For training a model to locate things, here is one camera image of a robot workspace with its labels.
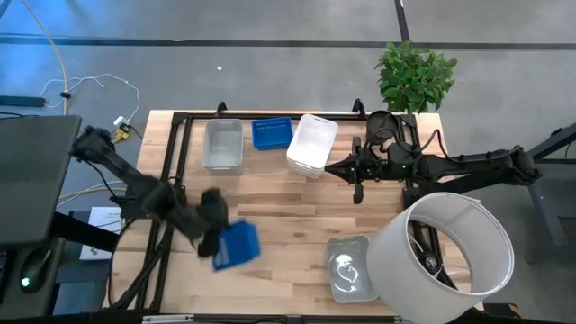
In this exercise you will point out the green leafy small tree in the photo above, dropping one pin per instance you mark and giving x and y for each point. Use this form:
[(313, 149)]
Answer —
[(414, 78)]

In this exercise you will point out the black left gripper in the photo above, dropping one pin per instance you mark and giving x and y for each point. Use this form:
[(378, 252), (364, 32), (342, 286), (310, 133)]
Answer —
[(213, 211)]

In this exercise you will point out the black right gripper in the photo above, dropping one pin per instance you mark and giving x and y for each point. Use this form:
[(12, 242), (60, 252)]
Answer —
[(373, 166)]

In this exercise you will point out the yellow connector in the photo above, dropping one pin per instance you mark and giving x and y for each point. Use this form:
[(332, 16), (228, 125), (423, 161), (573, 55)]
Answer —
[(120, 134)]

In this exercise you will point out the grey metal stand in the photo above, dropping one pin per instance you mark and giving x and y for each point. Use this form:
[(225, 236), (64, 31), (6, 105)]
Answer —
[(551, 189)]

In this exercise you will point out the black plant pot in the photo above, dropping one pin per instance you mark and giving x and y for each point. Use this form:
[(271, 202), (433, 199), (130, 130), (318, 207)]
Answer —
[(381, 126)]

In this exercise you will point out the blue plastic mesh basket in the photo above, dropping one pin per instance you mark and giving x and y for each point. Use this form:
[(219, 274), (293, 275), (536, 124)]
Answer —
[(272, 148), (270, 130), (240, 245)]

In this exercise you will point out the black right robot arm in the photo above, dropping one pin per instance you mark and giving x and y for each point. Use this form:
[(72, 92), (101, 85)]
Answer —
[(472, 164)]

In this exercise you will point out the grey plastic basket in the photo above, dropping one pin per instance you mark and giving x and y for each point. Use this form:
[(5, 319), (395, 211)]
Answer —
[(222, 172), (222, 144), (351, 252)]

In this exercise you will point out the white round lamp shade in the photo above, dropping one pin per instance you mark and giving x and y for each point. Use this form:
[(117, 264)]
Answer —
[(387, 270)]

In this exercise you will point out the white booklet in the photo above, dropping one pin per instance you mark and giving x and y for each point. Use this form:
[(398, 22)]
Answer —
[(105, 218)]

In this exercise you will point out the white power adapter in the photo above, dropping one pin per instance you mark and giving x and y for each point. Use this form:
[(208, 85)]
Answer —
[(120, 120)]

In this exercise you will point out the black power strip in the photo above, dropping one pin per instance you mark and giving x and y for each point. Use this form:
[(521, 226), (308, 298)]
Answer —
[(22, 101)]

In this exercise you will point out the black device with green light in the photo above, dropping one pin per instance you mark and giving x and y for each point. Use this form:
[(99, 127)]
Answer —
[(33, 270)]

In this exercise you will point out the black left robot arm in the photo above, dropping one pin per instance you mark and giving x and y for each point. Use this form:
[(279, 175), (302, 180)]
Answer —
[(135, 184)]

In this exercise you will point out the dark grey flat panel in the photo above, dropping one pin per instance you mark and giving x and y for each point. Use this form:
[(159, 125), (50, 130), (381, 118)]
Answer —
[(36, 180)]

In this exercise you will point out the black table clamp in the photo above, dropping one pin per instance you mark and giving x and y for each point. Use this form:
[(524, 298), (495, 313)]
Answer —
[(358, 106), (220, 108)]

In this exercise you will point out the white plastic basket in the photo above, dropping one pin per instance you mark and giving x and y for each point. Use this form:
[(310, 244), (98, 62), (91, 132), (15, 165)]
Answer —
[(306, 173), (312, 144)]

